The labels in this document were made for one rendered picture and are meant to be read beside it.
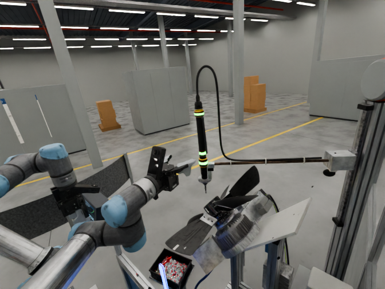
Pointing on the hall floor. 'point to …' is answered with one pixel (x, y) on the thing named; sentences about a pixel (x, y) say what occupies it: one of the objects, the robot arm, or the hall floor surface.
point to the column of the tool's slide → (357, 191)
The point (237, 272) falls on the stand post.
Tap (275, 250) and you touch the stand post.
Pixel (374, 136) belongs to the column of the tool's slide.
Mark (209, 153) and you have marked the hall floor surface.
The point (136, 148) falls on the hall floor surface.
